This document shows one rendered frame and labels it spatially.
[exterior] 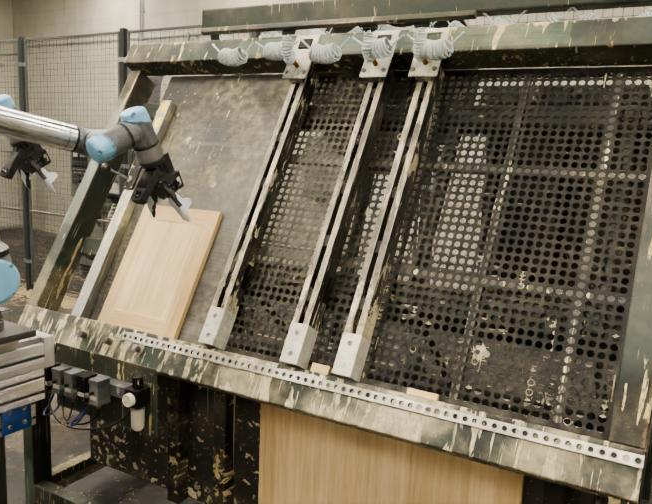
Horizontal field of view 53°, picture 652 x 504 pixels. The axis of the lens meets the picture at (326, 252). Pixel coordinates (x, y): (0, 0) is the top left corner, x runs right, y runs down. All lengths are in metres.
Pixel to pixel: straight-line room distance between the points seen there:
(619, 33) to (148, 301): 1.75
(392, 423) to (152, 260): 1.14
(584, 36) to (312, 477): 1.63
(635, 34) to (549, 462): 1.22
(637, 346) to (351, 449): 0.95
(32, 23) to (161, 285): 9.52
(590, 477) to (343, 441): 0.83
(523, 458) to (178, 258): 1.37
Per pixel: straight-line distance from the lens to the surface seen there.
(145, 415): 2.38
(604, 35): 2.19
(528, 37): 2.23
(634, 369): 1.78
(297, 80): 2.48
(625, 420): 1.75
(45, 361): 2.07
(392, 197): 2.07
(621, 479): 1.73
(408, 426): 1.83
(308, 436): 2.29
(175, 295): 2.39
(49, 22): 11.39
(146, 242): 2.58
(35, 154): 2.55
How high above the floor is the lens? 1.56
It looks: 9 degrees down
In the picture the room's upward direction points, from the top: 2 degrees clockwise
